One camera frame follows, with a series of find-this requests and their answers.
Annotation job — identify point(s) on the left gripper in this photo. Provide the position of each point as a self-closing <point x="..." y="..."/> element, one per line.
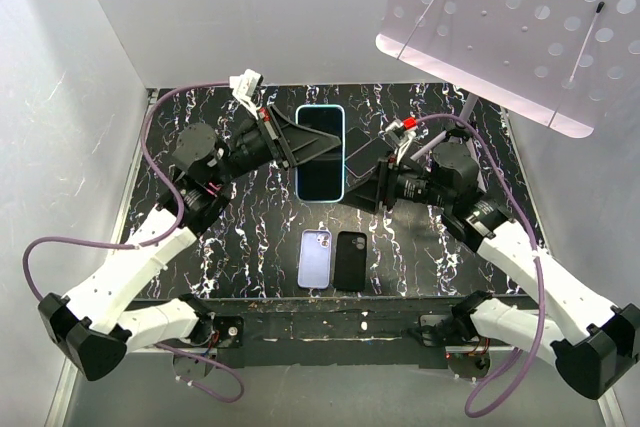
<point x="294" y="144"/>

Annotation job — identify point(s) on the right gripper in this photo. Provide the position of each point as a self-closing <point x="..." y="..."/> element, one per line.
<point x="380" y="185"/>

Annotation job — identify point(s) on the lilac phone case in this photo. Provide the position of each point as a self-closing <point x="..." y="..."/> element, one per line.
<point x="314" y="264"/>

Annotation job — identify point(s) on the black phone case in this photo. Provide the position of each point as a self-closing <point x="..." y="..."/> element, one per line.
<point x="350" y="262"/>

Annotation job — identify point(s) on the phone from lilac case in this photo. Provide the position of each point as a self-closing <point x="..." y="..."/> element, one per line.
<point x="364" y="160"/>

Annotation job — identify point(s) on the black phone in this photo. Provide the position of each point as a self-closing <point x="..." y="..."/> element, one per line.
<point x="355" y="139"/>

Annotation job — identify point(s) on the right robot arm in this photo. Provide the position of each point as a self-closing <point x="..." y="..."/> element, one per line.
<point x="590" y="341"/>

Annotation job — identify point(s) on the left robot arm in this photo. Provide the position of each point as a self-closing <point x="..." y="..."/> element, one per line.
<point x="92" y="324"/>

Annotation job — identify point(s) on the lilac tripod stand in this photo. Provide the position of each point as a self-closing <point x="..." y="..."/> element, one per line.
<point x="454" y="130"/>

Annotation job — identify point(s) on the perforated lilac board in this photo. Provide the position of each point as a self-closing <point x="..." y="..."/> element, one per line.
<point x="561" y="63"/>

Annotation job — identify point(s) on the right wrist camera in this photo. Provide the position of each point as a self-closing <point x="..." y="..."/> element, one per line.
<point x="401" y="133"/>

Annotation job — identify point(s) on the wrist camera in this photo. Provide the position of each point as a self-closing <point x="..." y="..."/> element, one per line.
<point x="243" y="87"/>
<point x="401" y="133"/>

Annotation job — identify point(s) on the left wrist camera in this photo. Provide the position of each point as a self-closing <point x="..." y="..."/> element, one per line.
<point x="243" y="87"/>

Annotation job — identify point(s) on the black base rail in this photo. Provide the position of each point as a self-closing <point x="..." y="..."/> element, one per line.
<point x="332" y="331"/>

